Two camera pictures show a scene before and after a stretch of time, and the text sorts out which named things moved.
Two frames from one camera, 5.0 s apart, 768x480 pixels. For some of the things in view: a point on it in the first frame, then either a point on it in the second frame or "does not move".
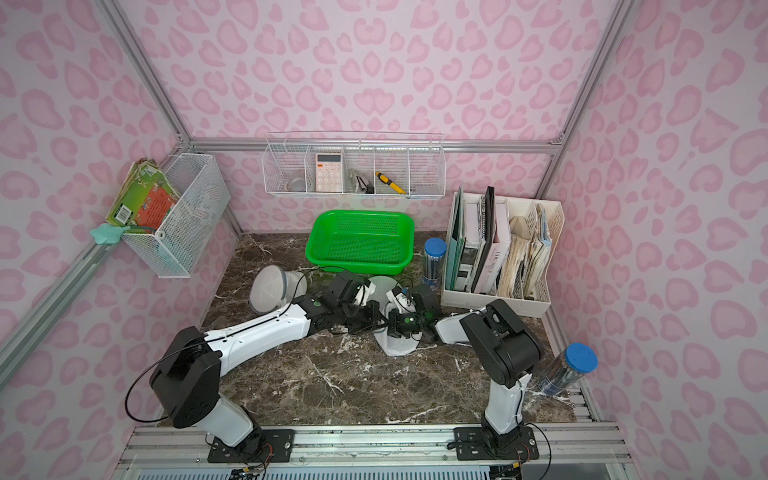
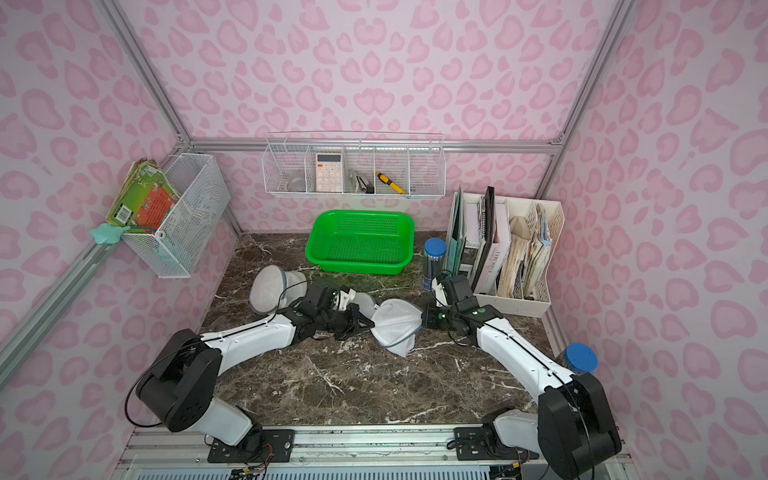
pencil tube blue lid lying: x=567 y=367 does not move
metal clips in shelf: x=361 y=183 does not move
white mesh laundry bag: x=272 y=288 does not move
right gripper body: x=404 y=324 → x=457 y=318
